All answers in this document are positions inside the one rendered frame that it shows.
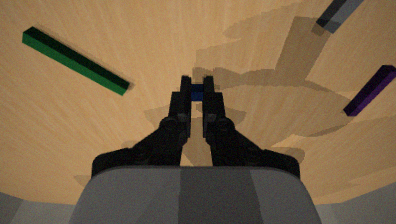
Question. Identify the dark purple rod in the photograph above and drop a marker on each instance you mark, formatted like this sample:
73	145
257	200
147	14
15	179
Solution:
374	86

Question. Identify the dark grey rectangular rod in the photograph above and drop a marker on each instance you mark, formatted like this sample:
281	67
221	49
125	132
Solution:
336	14

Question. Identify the small blue block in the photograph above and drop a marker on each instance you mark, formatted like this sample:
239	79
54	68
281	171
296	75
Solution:
197	92

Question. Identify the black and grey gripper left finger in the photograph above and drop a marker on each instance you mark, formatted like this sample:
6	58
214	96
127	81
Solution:
163	147

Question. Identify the green rod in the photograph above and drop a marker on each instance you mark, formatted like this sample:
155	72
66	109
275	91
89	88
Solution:
57	51

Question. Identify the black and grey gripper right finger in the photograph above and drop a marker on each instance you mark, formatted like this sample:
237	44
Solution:
228	146

